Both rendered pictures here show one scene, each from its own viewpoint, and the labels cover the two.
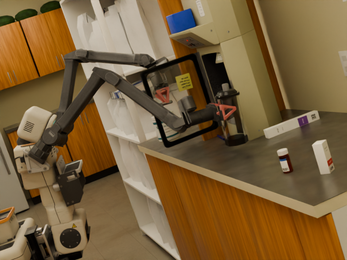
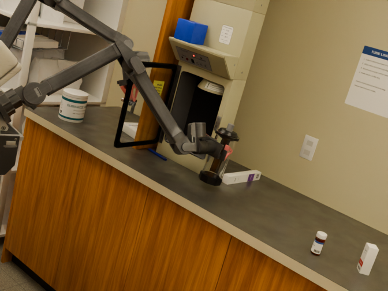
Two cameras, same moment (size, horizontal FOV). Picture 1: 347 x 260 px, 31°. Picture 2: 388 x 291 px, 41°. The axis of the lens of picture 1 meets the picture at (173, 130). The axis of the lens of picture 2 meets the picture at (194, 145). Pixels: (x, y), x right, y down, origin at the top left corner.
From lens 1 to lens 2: 1.65 m
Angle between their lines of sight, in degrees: 40
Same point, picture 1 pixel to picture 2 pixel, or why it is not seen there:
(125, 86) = (145, 80)
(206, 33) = (231, 65)
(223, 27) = (241, 66)
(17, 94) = not seen: outside the picture
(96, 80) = (114, 55)
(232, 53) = (234, 93)
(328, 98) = (259, 160)
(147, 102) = (162, 109)
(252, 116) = not seen: hidden behind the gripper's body
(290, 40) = (246, 94)
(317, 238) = not seen: outside the picture
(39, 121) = (7, 61)
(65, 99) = (11, 36)
